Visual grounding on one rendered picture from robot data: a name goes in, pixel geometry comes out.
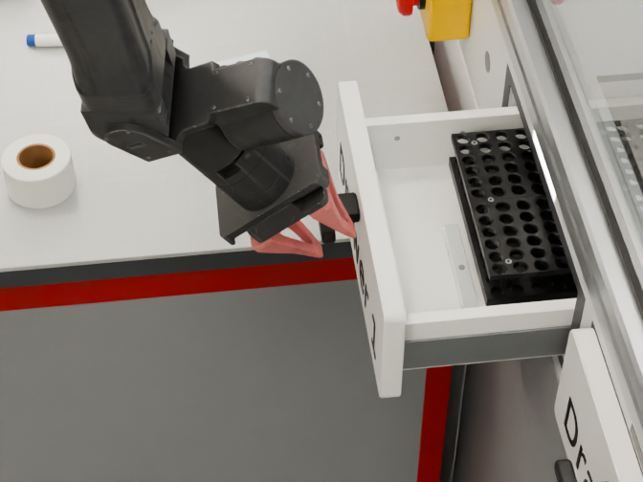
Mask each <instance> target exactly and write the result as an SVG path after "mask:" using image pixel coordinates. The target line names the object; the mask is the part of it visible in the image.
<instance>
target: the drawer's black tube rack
mask: <svg viewBox="0 0 643 482"><path fill-rule="evenodd" d="M519 134H521V135H524V136H525V137H526V138H524V139H519V138H517V137H516V135H519ZM472 136H473V139H474V140H473V141H472V144H473V145H475V146H476V150H477V154H478V158H479V161H480V165H481V168H482V172H483V175H484V179H485V182H486V185H487V188H488V192H489V195H490V198H488V199H487V200H476V201H470V202H478V201H489V202H492V206H493V209H494V213H495V215H496V219H497V222H498V226H499V232H500V235H501V239H502V242H503V245H504V248H505V251H506V255H507V258H508V259H506V260H505V263H507V264H509V265H510V269H511V272H512V279H504V280H494V281H490V280H489V277H488V274H487V270H486V267H485V263H484V259H483V256H482V252H481V248H480V245H479V242H478V238H477V232H476V228H475V224H474V221H473V217H472V213H471V211H470V207H469V203H468V200H467V196H466V192H465V189H464V185H463V182H462V179H461V175H460V171H459V167H458V164H457V160H456V157H449V168H450V171H451V175H452V179H453V182H454V186H455V193H456V196H457V200H458V203H459V207H460V211H461V214H462V218H463V222H464V226H465V230H466V232H467V236H468V240H469V244H470V247H471V251H472V255H473V258H474V262H475V265H476V269H477V276H478V279H479V283H480V287H481V291H482V294H483V297H484V301H485V305H486V306H495V305H504V304H515V303H525V302H536V301H547V300H557V299H568V298H577V295H578V291H577V288H576V285H575V282H574V279H573V276H572V273H571V270H570V268H569V265H568V262H567V259H566V256H565V250H564V247H563V244H562V241H561V238H560V235H559V233H558V230H557V227H556V224H555V221H554V218H553V215H552V212H551V209H550V206H549V204H548V200H547V197H546V194H545V191H544V188H543V183H542V180H541V177H540V174H539V171H538V168H537V166H536V163H535V160H534V157H533V154H532V150H531V147H530V144H529V141H528V139H527V136H526V133H525V130H524V128H516V129H503V130H492V131H480V132H472ZM498 136H503V137H505V138H506V140H504V141H501V140H498V139H497V137H498ZM478 138H485V139H487V140H488V141H487V142H480V141H478V140H477V139H478ZM522 144H525V145H527V146H529V147H530V148H528V149H522V148H520V145H522ZM502 146H507V147H509V148H510V150H508V151H503V150H501V149H499V148H500V147H502ZM481 148H488V149H490V150H491V151H490V152H482V151H480V150H479V149H481Z"/></svg>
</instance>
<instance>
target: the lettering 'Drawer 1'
mask: <svg viewBox="0 0 643 482"><path fill-rule="evenodd" d="M341 155H342V157H343V167H344V156H343V151H342V146H341V143H340V173H341V179H342V183H343V186H344V178H343V177H342V172H341ZM353 246H354V250H355V246H356V261H357V264H358V257H359V245H358V250H357V233H356V237H355V238H353ZM361 266H362V269H361ZM362 271H363V273H362ZM361 276H362V279H361ZM362 280H363V285H362ZM360 281H361V287H362V292H363V294H364V290H363V286H364V285H365V281H364V269H363V263H362V260H360ZM366 296H367V300H368V293H367V290H366V286H365V307H366ZM372 319H373V340H372V338H371V343H372V348H373V354H374V359H375V360H376V356H375V351H374V343H375V320H374V316H373V314H372Z"/></svg>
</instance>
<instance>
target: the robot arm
mask: <svg viewBox="0 0 643 482"><path fill-rule="evenodd" d="M40 1H41V3H42V5H43V7H44V9H45V11H46V12H47V14H48V16H49V18H50V20H51V22H52V24H53V26H54V28H55V32H56V34H57V36H58V38H59V40H60V42H61V44H62V46H63V48H64V50H65V52H66V55H67V56H68V59H69V61H70V64H71V69H72V77H73V81H74V84H75V87H76V90H77V92H78V95H79V97H80V99H81V107H80V113H81V115H82V116H83V118H84V120H85V121H86V123H87V125H88V127H89V129H90V131H91V133H92V134H93V135H94V136H95V137H97V138H98V139H100V140H102V141H105V142H107V143H108V144H110V145H112V146H114V147H117V148H118V149H120V150H122V151H124V152H127V153H129V154H131V155H133V156H136V157H138V158H140V159H142V160H144V161H147V162H153V161H156V160H160V159H163V158H166V157H169V156H173V155H177V154H179V155H180V156H181V157H182V158H184V159H185V160H186V161H187V162H188V163H190V164H191V165H192V166H194V167H195V168H196V169H197V170H198V171H200V172H201V173H202V174H203V175H204V176H206V177H207V178H208V179H209V180H211V181H212V182H213V183H214V184H215V185H216V186H215V192H216V203H217V213H218V224H219V234H220V236H221V237H222V238H223V239H224V240H226V241H227V242H228V243H230V244H231V245H235V238H236V237H237V236H239V235H241V234H242V233H244V232H246V231H247V232H248V233H249V234H250V236H251V245H252V248H253V249H254V250H255V251H257V252H272V253H296V254H302V255H308V256H313V257H318V258H321V257H323V253H322V245H321V243H320V242H319V241H318V240H317V238H316V237H315V236H314V235H313V234H312V232H311V231H310V230H309V229H308V228H307V227H306V226H305V225H304V224H303V223H302V222H301V221H300V220H301V219H302V218H304V217H306V216H307V215H310V216H311V217H312V218H313V219H315V220H316V221H318V222H320V223H322V224H324V225H326V226H328V227H329V228H331V229H333V230H336V231H338V232H340V233H342V234H344V235H346V236H348V237H351V238H355V237H356V231H355V226H354V224H353V222H352V220H351V218H350V217H349V215H348V213H347V211H346V209H345V207H344V205H343V203H342V201H341V199H340V198H339V196H338V193H337V190H336V188H335V185H334V182H333V179H332V176H331V173H330V170H329V167H328V164H327V161H326V159H325V156H324V153H323V151H321V148H323V141H322V134H321V133H320V132H319V131H318V129H319V127H320V125H321V123H322V118H323V98H322V90H321V87H320V85H319V83H318V81H317V79H316V77H315V76H314V74H313V73H312V71H311V70H310V69H309V68H308V67H307V66H306V65H305V64H304V63H302V62H300V61H298V60H295V59H289V60H285V61H282V62H279V63H278V62H276V61H275V60H273V59H271V58H266V57H258V58H254V59H250V60H246V61H242V62H238V63H234V64H232V65H228V66H224V67H220V65H219V64H217V63H216V62H214V61H210V62H207V63H204V64H200V65H197V66H194V67H191V68H190V67H189V55H188V54H186V53H185V52H183V51H181V50H179V49H177V48H176V47H174V46H173V42H174V40H173V39H171V37H170V33H169V30H168V29H162V28H161V25H160V22H159V21H158V19H157V18H156V17H154V16H152V14H151V12H150V10H149V8H148V6H147V3H146V2H145V0H40ZM287 228H288V229H290V230H291V231H293V232H294V233H295V234H296V235H297V236H298V237H299V238H301V239H302V240H303V241H304V242H303V241H300V240H297V239H294V238H291V237H288V236H284V235H282V234H281V233H280V232H281V231H283V230H285V229H287Z"/></svg>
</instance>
